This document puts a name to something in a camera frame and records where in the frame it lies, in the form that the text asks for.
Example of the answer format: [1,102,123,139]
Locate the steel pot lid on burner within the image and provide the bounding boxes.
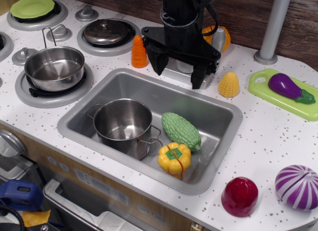
[83,19,128,45]

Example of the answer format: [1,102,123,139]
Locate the grey stove knob middle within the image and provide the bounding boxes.
[46,24,72,42]

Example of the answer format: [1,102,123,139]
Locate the purple striped toy onion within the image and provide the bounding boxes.
[275,165,318,211]

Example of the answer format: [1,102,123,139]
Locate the steel pan with wire handle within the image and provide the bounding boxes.
[24,27,85,92]

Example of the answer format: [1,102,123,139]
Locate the dark red toy fruit half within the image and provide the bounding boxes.
[221,177,258,217]

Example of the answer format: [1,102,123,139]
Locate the grey stove knob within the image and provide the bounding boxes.
[46,24,72,42]
[12,47,38,67]
[75,5,99,22]

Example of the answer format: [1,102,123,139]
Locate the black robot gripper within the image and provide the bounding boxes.
[142,0,221,89]

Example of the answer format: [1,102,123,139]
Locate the grey stove knob back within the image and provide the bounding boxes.
[75,5,99,22]

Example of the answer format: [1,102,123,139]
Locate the green toy bitter gourd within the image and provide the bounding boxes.
[161,112,201,152]

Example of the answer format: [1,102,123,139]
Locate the green toy plate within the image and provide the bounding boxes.
[9,0,55,19]

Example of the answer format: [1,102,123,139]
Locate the front grey stove burner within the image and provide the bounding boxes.
[15,64,94,108]

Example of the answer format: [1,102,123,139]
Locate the grey oven door handle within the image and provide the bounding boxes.
[43,179,140,231]

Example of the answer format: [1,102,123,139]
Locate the grey stove burner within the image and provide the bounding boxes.
[77,18,141,57]
[15,64,94,108]
[0,32,14,62]
[6,0,68,31]

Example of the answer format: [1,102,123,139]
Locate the orange toy pumpkin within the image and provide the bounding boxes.
[202,25,231,53]

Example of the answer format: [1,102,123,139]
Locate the far left grey stove burner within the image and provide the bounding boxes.
[0,32,14,62]

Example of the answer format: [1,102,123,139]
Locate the yellow cloth scrap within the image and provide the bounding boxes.
[21,210,51,228]

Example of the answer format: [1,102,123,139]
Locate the grey toy sink basin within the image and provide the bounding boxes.
[57,68,243,195]

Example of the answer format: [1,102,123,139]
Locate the orange toy carrot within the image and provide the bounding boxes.
[131,35,148,68]

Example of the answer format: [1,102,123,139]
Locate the light green cutting board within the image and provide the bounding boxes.
[248,69,318,121]

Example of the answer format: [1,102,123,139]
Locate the yellow toy corn piece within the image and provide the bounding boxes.
[218,72,239,97]

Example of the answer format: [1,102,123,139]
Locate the silver toy faucet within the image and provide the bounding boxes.
[161,31,225,85]

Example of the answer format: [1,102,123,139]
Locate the yellow toy bell pepper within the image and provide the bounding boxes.
[158,142,191,180]

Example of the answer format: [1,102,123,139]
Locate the grey support pole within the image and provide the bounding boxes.
[254,0,291,65]

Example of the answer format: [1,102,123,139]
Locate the steel pot with handles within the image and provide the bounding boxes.
[87,98,161,160]

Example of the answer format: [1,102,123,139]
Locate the back right grey stove burner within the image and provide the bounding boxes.
[77,18,141,57]

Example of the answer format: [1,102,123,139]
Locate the purple toy eggplant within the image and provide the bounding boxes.
[268,73,316,104]

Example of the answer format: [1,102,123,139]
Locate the grey stove knob front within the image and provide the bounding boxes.
[12,47,38,67]

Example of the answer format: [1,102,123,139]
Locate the blue clamp tool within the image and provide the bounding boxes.
[0,179,44,211]

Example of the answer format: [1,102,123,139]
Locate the back left grey stove burner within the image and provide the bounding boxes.
[6,0,68,31]

